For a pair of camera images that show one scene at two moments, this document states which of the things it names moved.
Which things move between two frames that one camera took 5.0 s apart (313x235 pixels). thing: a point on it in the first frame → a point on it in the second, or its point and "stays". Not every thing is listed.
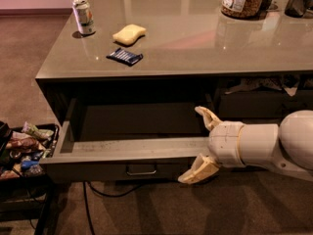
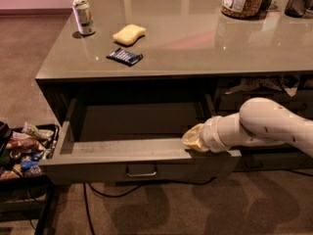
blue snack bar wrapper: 125,57 stays
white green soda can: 84,16 stays
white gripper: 225,143 → 208,136
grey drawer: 262,104 stays
